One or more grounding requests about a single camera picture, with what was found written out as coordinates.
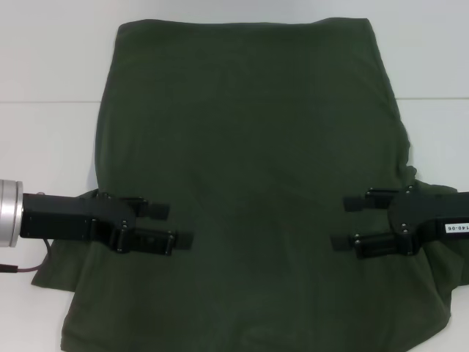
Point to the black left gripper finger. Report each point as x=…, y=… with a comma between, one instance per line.
x=154, y=242
x=154, y=210

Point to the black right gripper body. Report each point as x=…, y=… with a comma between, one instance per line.
x=428, y=216

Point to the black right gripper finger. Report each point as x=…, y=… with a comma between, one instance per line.
x=370, y=202
x=377, y=245

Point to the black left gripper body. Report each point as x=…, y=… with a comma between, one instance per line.
x=66, y=218

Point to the dark green t-shirt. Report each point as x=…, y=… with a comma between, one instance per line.
x=249, y=139

